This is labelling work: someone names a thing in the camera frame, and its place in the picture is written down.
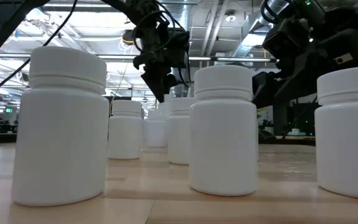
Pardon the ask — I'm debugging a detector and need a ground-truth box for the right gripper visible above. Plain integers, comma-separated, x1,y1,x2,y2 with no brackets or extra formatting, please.
275,29,358,105

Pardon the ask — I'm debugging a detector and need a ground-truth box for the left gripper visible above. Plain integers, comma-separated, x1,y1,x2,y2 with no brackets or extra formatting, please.
133,18,178,103

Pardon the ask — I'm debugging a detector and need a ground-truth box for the white ball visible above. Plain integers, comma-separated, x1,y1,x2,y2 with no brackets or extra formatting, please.
188,64,259,197
11,45,111,207

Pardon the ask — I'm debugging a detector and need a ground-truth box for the green plant in white pot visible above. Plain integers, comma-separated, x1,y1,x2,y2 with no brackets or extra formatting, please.
257,107,272,139

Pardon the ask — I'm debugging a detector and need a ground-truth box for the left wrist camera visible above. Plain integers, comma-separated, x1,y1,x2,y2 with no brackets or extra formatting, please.
165,30,191,68

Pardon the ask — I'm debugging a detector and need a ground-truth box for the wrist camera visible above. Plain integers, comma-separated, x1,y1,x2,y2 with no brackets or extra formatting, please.
165,30,191,68
262,17,312,60

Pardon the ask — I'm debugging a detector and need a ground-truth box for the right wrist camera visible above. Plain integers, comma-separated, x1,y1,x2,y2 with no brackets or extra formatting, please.
262,17,312,60

